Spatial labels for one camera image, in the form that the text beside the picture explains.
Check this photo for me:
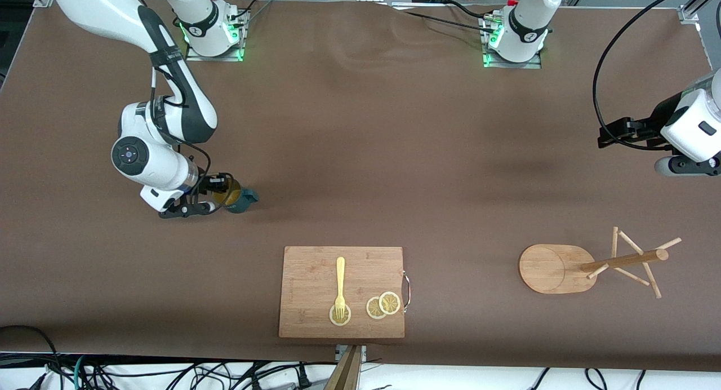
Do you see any wooden pole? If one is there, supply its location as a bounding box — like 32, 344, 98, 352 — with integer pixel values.
324, 345, 363, 390

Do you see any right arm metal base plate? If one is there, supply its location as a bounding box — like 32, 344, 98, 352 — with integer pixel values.
185, 7, 248, 63

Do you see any black base cable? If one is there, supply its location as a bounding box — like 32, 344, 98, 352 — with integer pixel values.
217, 0, 272, 22
394, 1, 497, 37

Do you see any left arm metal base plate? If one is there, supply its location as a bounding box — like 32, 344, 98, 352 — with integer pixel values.
480, 15, 542, 69

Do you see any yellow plastic fork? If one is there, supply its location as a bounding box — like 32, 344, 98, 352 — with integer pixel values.
334, 257, 346, 321

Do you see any wooden mug rack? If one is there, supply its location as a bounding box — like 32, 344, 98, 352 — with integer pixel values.
518, 227, 682, 299

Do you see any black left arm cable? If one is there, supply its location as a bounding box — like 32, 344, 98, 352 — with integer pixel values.
591, 0, 702, 151

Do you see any teal mug yellow inside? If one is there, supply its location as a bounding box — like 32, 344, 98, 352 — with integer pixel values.
213, 179, 260, 214

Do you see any bamboo cutting board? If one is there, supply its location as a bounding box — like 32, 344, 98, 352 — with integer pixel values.
278, 246, 411, 339

